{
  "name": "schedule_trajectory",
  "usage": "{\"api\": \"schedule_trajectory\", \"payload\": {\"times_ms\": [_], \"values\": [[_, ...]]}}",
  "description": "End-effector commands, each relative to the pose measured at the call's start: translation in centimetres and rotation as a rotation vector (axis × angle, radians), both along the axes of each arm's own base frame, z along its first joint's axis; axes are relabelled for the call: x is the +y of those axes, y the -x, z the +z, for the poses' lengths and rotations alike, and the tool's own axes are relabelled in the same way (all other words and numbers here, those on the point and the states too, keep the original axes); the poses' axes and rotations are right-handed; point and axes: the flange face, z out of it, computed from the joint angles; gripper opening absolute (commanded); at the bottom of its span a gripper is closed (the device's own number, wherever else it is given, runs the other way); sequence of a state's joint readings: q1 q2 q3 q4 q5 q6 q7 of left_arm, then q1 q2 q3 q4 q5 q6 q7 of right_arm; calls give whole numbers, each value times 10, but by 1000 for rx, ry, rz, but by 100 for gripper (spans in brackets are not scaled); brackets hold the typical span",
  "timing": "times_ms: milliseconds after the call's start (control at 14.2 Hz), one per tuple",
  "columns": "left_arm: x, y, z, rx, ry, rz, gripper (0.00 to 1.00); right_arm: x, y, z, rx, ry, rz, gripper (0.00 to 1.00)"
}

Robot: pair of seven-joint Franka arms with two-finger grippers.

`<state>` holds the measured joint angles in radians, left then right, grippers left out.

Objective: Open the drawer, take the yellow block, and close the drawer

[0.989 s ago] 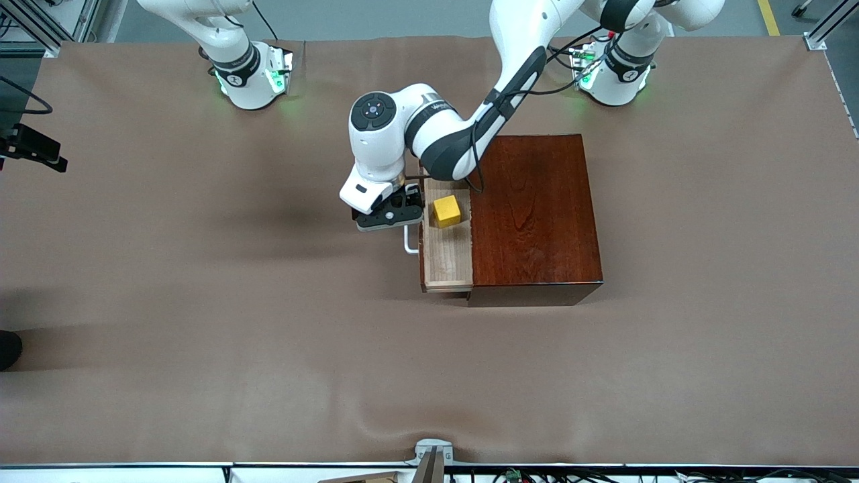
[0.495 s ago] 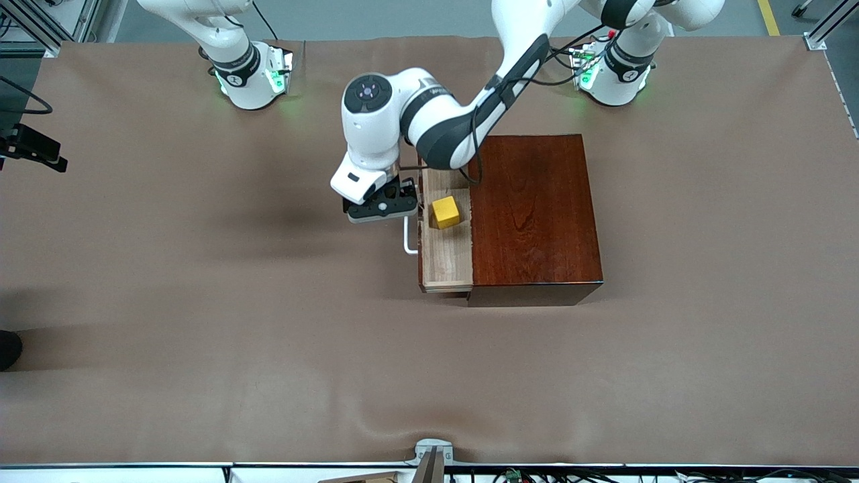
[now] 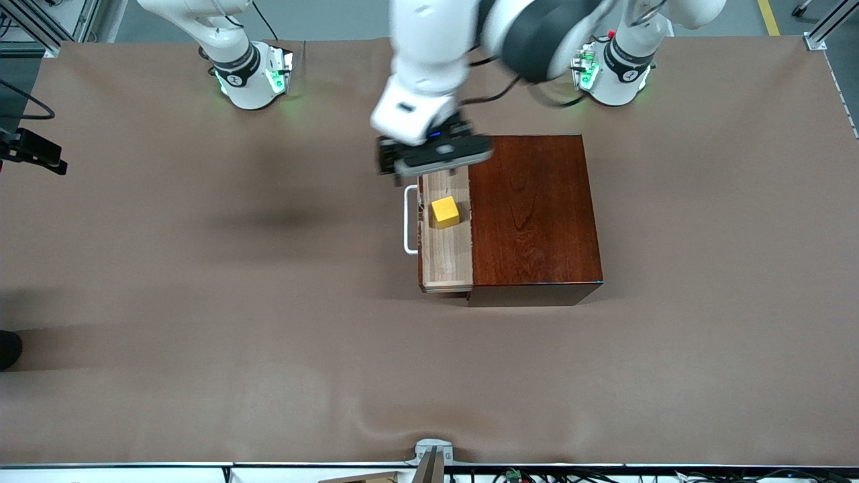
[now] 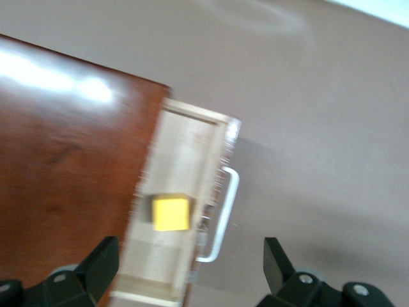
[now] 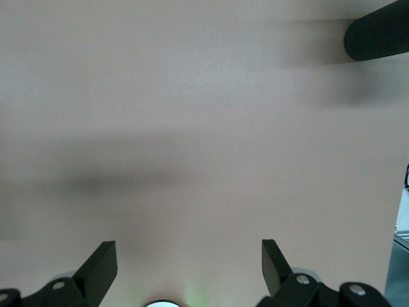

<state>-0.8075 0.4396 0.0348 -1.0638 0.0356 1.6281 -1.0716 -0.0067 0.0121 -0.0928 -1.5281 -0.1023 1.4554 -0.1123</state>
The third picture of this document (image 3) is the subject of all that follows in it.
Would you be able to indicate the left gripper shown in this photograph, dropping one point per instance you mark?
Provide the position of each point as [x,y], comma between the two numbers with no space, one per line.
[387,158]

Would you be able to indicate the yellow block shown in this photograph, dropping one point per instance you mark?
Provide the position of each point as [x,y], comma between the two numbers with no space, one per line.
[445,212]

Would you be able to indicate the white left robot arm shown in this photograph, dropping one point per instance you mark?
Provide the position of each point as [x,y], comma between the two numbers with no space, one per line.
[537,33]

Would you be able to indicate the dark red wooden cabinet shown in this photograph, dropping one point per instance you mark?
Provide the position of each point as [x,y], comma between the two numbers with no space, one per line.
[537,221]

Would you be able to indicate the black round object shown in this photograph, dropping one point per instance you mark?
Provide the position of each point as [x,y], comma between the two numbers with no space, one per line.
[8,350]

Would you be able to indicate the brown table cloth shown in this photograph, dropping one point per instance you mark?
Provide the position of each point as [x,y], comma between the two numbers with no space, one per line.
[201,402]

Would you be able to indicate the brown cardboard piece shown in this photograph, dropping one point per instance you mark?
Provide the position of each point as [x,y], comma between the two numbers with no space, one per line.
[369,478]

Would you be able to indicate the aluminium frame profile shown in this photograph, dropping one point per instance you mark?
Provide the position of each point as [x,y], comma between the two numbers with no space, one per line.
[37,27]
[829,27]

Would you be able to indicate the grey metal bracket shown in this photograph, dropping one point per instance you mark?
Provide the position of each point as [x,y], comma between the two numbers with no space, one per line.
[429,448]

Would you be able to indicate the white table edge rail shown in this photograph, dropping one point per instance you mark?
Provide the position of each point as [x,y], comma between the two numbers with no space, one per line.
[100,473]

